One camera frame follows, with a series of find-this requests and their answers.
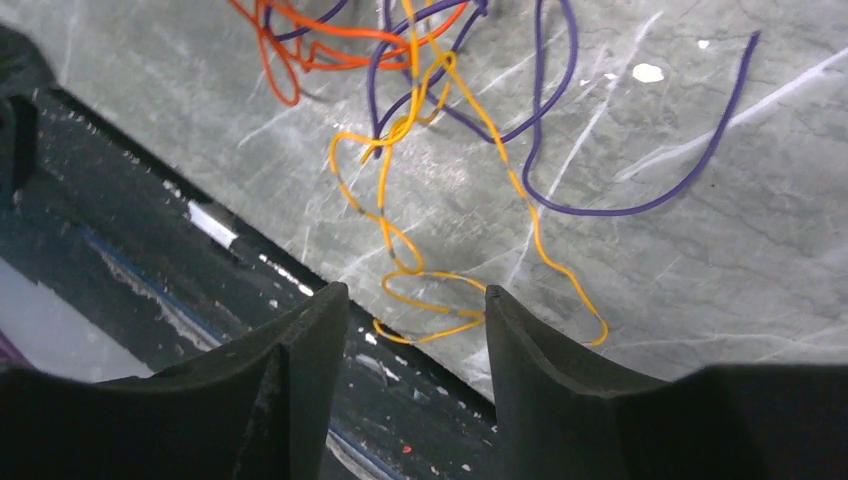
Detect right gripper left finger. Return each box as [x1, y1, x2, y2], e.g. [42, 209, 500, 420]
[1, 282, 350, 479]

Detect purple cables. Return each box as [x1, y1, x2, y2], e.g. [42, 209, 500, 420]
[264, 0, 762, 219]

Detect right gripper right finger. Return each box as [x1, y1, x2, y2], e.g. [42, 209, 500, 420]
[485, 285, 847, 479]

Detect orange cables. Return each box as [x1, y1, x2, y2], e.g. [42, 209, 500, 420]
[227, 0, 472, 109]

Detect black aluminium base frame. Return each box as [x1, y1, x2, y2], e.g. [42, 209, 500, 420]
[1, 25, 500, 479]

